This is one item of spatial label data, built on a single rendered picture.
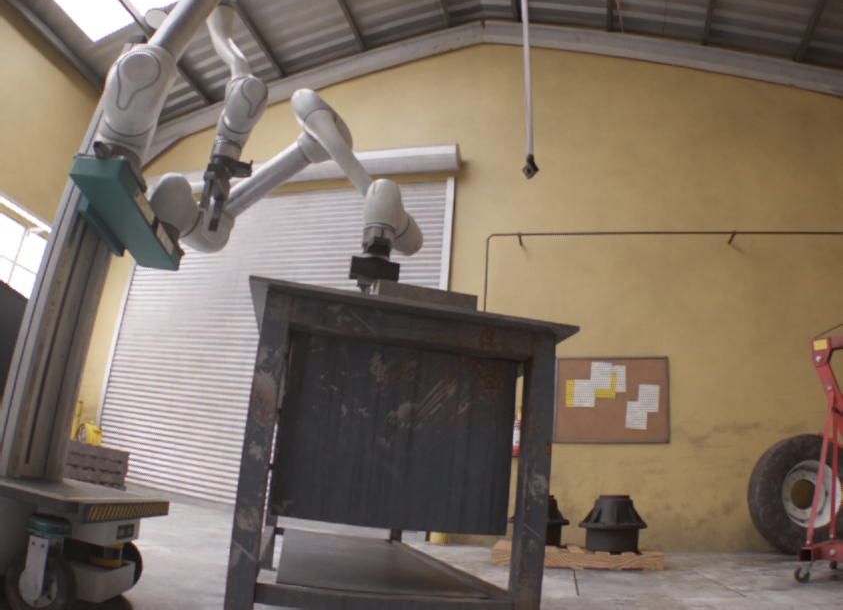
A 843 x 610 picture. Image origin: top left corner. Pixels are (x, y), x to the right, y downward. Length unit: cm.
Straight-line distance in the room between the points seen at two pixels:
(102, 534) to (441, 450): 88
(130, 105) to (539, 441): 127
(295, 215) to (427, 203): 176
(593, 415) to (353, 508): 484
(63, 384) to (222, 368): 547
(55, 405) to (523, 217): 571
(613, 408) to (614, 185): 261
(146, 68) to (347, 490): 111
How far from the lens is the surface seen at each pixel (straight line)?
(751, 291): 666
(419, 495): 130
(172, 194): 208
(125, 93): 150
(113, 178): 157
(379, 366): 132
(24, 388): 166
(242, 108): 160
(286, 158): 210
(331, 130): 185
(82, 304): 194
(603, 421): 597
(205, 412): 728
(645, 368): 612
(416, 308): 126
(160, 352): 795
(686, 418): 610
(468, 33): 860
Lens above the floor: 44
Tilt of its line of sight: 20 degrees up
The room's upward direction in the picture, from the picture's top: 6 degrees clockwise
